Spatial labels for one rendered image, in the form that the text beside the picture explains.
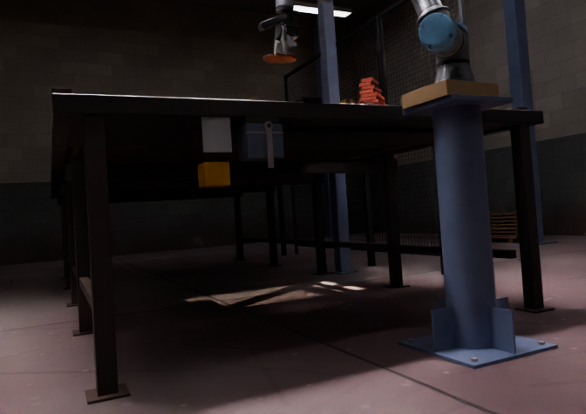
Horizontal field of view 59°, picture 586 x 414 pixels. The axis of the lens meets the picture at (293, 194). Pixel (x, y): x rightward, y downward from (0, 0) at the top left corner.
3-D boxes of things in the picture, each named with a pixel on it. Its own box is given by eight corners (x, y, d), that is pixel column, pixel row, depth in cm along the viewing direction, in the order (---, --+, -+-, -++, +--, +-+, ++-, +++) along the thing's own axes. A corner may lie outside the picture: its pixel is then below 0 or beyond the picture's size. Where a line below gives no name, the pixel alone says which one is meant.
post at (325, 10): (357, 272, 417) (337, -20, 426) (339, 274, 410) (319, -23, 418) (347, 270, 433) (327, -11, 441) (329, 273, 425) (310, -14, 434)
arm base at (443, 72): (486, 87, 184) (483, 59, 185) (457, 83, 176) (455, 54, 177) (452, 96, 197) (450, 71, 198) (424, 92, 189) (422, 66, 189)
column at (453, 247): (557, 348, 175) (536, 93, 178) (474, 369, 158) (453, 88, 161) (473, 329, 209) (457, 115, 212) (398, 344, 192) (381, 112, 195)
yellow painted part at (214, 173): (231, 185, 172) (227, 115, 173) (204, 186, 168) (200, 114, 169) (223, 186, 179) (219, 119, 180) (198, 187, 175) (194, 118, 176)
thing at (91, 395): (130, 396, 154) (115, 112, 157) (87, 404, 149) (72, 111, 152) (125, 384, 165) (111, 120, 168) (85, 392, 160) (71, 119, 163)
